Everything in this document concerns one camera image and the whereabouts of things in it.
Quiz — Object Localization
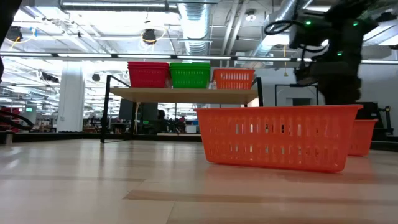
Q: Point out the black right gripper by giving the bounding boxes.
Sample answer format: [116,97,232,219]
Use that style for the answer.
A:
[294,60,363,106]

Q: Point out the orange plastic basket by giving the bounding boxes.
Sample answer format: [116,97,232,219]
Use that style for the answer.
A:
[194,104,364,174]
[212,68,256,91]
[347,118,379,157]

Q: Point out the red plastic basket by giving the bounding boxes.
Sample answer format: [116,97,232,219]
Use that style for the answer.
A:
[127,64,170,89]
[127,61,170,67]

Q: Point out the wooden shelf black metal legs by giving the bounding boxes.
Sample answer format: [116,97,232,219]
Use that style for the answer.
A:
[100,74,265,144]

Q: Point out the black cabinet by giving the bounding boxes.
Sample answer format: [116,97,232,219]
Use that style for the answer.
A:
[356,101,394,136]

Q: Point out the black ceiling-hung device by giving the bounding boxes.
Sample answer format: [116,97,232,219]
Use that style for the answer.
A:
[141,27,158,45]

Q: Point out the long LED light bar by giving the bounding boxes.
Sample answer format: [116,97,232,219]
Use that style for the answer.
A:
[0,51,398,65]

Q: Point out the black monitor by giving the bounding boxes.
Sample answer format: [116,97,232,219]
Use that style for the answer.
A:
[118,98,159,123]

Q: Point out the white square pillar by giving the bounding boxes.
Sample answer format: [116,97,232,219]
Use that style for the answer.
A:
[57,61,86,133]

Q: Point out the red and black machine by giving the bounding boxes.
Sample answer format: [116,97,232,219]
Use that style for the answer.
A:
[0,106,35,132]

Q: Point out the black metal frame stand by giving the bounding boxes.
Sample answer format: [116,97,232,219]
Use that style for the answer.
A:
[274,83,320,107]

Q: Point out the smooth silver ventilation duct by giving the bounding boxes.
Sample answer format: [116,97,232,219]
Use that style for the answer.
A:
[252,0,313,58]

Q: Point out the ribbed silver ventilation duct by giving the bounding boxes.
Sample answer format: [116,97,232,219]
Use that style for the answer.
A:
[177,2,218,56]

